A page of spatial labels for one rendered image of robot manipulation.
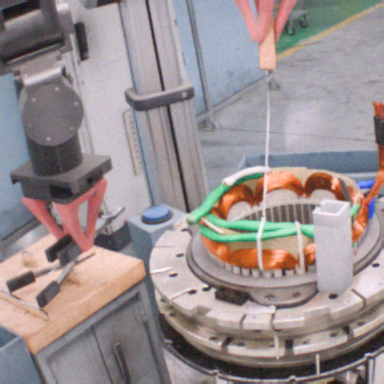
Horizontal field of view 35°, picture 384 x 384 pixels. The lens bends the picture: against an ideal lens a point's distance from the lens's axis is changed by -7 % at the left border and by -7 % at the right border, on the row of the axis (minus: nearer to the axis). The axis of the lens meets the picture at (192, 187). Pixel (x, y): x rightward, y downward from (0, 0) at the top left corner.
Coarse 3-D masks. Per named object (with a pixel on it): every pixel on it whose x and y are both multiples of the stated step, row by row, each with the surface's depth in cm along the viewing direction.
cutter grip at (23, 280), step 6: (30, 270) 76; (18, 276) 75; (24, 276) 75; (30, 276) 76; (6, 282) 74; (12, 282) 74; (18, 282) 75; (24, 282) 75; (30, 282) 76; (12, 288) 75; (18, 288) 75
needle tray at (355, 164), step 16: (256, 160) 107; (272, 160) 106; (288, 160) 105; (304, 160) 105; (320, 160) 104; (336, 160) 103; (352, 160) 102; (368, 160) 101; (352, 176) 93; (368, 176) 92
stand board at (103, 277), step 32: (96, 256) 83; (128, 256) 82; (32, 288) 78; (64, 288) 77; (96, 288) 76; (128, 288) 79; (0, 320) 72; (32, 320) 71; (64, 320) 72; (32, 352) 68
